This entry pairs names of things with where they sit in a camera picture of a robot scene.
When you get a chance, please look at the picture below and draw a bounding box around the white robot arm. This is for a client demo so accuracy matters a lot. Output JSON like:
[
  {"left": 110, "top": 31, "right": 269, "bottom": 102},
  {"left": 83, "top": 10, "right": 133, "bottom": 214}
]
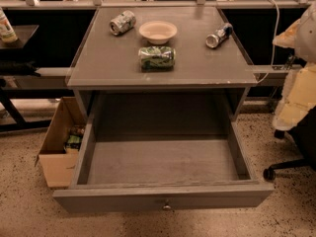
[{"left": 273, "top": 2, "right": 316, "bottom": 131}]

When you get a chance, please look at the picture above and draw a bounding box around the open grey top drawer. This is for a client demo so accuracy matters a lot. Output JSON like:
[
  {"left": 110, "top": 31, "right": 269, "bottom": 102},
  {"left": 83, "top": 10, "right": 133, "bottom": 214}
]
[{"left": 52, "top": 92, "right": 276, "bottom": 214}]

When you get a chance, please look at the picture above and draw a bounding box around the white green crushed can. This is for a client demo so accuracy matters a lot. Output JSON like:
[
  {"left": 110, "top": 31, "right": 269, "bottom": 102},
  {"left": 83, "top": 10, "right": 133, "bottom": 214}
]
[{"left": 110, "top": 10, "right": 136, "bottom": 36}]

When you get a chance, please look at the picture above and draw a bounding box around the grey cabinet desk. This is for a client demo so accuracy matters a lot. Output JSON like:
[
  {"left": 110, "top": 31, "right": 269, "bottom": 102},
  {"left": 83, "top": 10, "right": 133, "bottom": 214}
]
[{"left": 64, "top": 5, "right": 260, "bottom": 123}]

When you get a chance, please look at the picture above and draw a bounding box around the white paper bowl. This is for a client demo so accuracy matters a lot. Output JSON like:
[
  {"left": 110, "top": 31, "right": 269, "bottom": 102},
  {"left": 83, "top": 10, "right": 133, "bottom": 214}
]
[{"left": 139, "top": 21, "right": 178, "bottom": 44}]

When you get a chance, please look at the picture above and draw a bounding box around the green packet in box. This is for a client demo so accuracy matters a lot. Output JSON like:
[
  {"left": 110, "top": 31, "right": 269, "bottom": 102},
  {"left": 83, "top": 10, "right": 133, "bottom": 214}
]
[{"left": 64, "top": 135, "right": 82, "bottom": 150}]

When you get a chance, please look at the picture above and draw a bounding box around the cardboard box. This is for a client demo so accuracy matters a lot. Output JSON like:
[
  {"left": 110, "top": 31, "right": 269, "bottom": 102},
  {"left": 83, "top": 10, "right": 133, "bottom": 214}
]
[{"left": 37, "top": 97, "right": 86, "bottom": 188}]

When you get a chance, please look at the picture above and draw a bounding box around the black side table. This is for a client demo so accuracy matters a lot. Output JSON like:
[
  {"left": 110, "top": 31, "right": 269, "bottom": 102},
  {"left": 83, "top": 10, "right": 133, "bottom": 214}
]
[{"left": 0, "top": 25, "right": 70, "bottom": 132}]

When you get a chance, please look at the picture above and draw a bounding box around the black office chair base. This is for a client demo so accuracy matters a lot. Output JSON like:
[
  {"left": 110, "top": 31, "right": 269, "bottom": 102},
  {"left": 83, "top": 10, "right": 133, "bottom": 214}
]
[{"left": 263, "top": 109, "right": 316, "bottom": 182}]

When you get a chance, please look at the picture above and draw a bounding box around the white bottle on side table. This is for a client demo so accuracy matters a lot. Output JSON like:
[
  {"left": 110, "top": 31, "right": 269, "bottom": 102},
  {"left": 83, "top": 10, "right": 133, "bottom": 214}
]
[{"left": 0, "top": 8, "right": 18, "bottom": 43}]

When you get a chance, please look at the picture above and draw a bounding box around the white cable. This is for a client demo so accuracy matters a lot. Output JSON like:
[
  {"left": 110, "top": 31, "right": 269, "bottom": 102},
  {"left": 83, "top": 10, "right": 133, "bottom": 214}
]
[{"left": 257, "top": 0, "right": 281, "bottom": 85}]

